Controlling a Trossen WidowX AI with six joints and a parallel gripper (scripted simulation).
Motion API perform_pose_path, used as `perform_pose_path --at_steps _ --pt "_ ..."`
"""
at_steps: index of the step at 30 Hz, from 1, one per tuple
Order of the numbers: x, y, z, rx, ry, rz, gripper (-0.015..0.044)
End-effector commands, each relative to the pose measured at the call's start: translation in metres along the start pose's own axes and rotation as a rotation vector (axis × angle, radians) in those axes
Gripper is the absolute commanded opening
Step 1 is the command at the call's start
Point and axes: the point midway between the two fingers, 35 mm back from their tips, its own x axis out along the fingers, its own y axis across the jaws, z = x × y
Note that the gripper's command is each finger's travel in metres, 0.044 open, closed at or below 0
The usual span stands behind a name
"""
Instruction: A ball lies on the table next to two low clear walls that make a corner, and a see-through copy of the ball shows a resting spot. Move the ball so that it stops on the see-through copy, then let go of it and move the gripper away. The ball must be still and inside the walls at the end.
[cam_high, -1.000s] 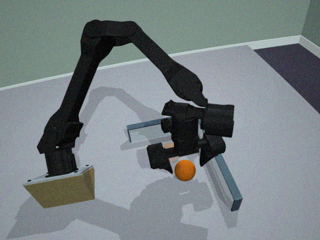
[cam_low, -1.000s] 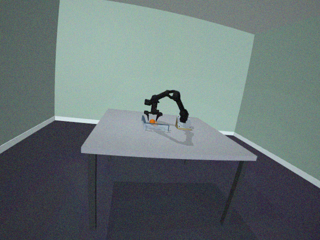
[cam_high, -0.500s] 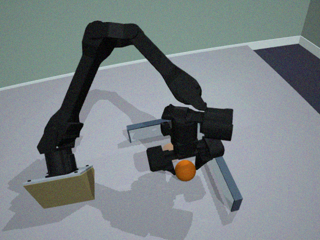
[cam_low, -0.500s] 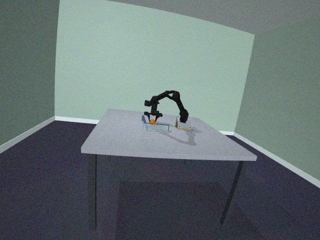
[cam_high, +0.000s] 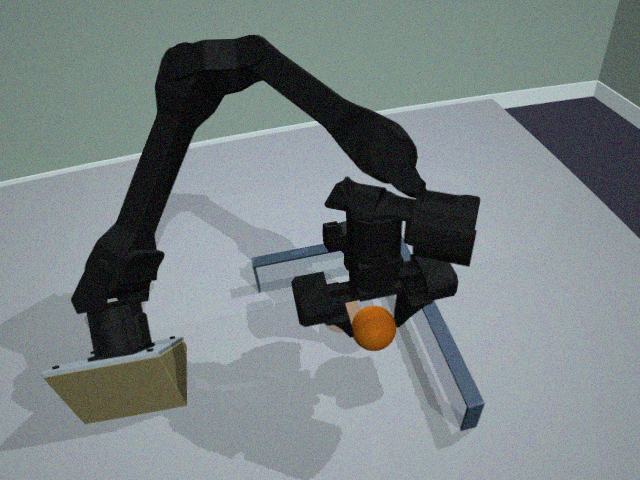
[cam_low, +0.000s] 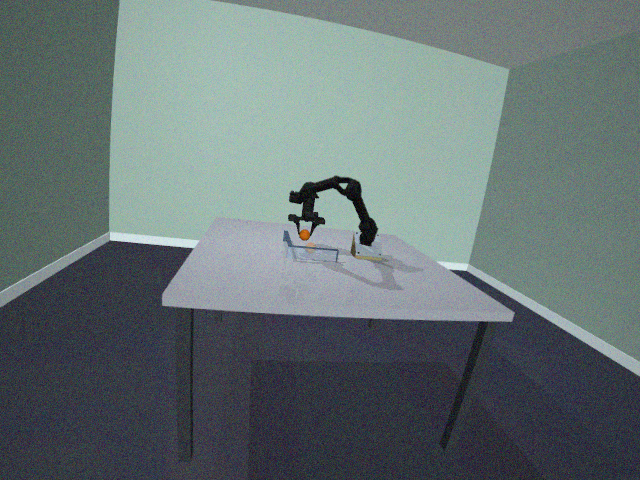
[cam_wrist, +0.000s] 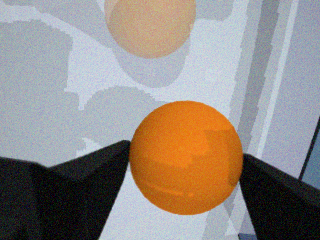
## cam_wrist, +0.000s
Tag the blue-grey l-shaped wall top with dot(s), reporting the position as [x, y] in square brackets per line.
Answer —
[310, 172]

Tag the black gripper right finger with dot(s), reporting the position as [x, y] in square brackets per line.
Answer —
[281, 207]

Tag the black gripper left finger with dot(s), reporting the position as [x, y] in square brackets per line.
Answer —
[68, 201]

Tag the clear l-shaped low wall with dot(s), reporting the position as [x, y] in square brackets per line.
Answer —
[297, 107]

